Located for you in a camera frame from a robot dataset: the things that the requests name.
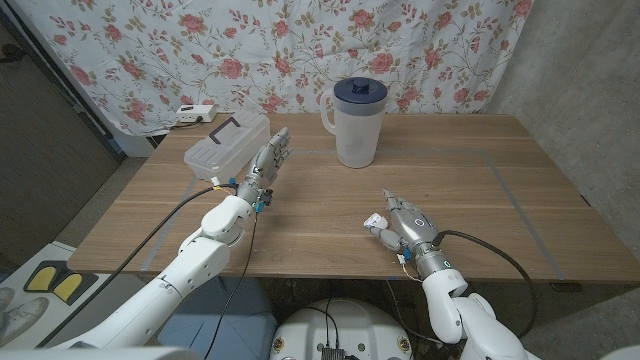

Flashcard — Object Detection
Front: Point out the white power strip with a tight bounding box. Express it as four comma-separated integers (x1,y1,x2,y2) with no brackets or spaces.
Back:
175,103,218,124

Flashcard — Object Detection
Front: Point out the white floor board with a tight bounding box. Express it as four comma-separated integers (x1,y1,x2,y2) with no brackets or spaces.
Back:
0,241,151,349

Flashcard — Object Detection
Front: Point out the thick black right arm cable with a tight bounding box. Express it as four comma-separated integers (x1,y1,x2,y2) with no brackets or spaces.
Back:
434,229,537,339

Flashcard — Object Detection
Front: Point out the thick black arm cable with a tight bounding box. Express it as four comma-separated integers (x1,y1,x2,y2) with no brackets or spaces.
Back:
37,183,236,349
434,229,537,339

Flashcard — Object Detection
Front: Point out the black yellow foot pedal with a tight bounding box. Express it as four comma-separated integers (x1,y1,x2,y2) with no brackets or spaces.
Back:
23,259,100,306

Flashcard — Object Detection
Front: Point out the grey tape strip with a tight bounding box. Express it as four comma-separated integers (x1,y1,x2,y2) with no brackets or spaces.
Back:
480,148,566,281
287,148,489,157
141,177,200,272

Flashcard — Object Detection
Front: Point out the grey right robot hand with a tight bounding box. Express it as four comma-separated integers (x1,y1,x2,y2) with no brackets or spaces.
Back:
368,188,451,280

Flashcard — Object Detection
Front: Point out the clear plastic clamshell container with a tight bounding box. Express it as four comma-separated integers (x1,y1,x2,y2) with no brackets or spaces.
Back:
183,110,272,187

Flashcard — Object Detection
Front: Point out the white AirPods case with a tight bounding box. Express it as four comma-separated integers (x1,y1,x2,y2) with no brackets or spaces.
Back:
363,212,389,231

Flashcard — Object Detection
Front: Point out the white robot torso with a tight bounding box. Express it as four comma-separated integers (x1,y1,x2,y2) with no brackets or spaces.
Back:
269,298,415,360

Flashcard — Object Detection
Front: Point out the thin black left arm wire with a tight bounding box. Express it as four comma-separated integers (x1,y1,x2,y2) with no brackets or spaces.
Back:
202,214,259,360

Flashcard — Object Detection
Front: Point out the floral print backdrop cloth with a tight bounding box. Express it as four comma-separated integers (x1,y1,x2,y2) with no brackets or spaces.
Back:
9,0,535,137

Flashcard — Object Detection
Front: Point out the translucent pitcher with blue lid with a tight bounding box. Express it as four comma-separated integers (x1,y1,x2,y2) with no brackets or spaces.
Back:
319,76,390,170

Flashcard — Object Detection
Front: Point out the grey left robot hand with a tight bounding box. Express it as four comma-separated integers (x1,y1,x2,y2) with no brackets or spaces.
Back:
235,126,294,214

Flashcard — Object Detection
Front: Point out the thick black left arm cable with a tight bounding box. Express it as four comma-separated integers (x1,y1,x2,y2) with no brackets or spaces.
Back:
37,183,236,349

